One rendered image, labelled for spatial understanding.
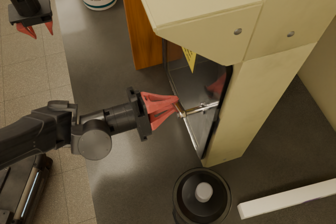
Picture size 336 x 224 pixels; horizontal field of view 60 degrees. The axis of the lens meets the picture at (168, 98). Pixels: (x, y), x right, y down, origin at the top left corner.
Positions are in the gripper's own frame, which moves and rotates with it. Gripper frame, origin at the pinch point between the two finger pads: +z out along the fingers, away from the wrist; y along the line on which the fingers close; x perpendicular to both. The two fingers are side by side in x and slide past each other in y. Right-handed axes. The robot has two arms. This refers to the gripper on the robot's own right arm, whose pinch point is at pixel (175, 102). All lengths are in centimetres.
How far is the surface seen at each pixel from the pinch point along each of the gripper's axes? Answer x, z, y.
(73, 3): 67, -17, 16
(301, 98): 13.4, 42.1, -18.4
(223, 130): -9.1, 6.5, -3.9
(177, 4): -24.7, -3.3, 24.3
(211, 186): -18.2, -0.4, -7.5
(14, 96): 149, -77, -43
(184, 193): -15.8, -4.8, -9.4
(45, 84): 151, -56, -41
